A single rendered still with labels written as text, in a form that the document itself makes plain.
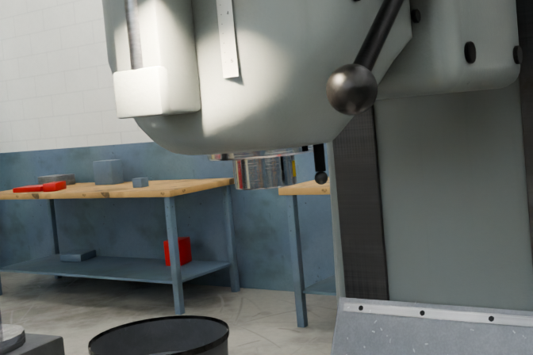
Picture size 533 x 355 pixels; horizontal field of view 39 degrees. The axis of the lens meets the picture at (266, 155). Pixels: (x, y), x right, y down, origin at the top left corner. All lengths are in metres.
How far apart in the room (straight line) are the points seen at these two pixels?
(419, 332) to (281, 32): 0.55
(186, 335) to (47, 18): 4.94
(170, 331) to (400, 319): 1.98
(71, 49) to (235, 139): 6.63
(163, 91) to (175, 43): 0.03
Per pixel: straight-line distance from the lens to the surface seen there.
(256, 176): 0.56
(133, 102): 0.48
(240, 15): 0.48
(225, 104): 0.49
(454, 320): 0.93
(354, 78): 0.43
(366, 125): 0.94
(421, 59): 0.62
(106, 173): 6.39
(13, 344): 0.84
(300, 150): 0.55
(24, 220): 7.82
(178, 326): 2.87
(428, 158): 0.92
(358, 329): 0.98
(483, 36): 0.68
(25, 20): 7.61
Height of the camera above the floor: 1.33
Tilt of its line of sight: 3 degrees down
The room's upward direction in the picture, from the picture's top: 5 degrees counter-clockwise
